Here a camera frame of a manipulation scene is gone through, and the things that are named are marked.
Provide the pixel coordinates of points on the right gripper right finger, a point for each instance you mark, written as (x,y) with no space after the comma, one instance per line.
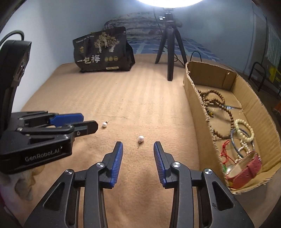
(216,204)

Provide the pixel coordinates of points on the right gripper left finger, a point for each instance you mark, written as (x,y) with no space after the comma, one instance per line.
(59,207)

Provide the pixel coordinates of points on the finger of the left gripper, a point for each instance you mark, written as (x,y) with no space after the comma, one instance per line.
(83,128)
(59,120)

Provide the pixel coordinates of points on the dark blue bangle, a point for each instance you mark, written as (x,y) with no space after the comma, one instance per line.
(242,148)

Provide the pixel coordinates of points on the gloved left hand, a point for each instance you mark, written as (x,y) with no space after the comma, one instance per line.
(21,183)

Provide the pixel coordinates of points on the black snack bag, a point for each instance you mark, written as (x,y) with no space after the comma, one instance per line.
(105,50)

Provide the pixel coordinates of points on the cardboard box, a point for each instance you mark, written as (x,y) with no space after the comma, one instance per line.
(221,100)

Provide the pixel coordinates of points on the folded floral quilt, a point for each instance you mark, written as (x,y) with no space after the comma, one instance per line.
(142,23)

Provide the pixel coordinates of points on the black tripod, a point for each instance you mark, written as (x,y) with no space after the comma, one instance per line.
(169,36)

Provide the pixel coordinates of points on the black metal rack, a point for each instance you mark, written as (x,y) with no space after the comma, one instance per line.
(259,75)

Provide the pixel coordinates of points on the yellow box on rack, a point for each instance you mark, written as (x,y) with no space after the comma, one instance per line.
(274,74)

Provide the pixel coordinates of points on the hanging clothes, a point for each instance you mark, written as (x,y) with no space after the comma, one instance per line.
(272,53)

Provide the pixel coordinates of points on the ring light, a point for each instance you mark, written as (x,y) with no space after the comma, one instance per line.
(170,3)

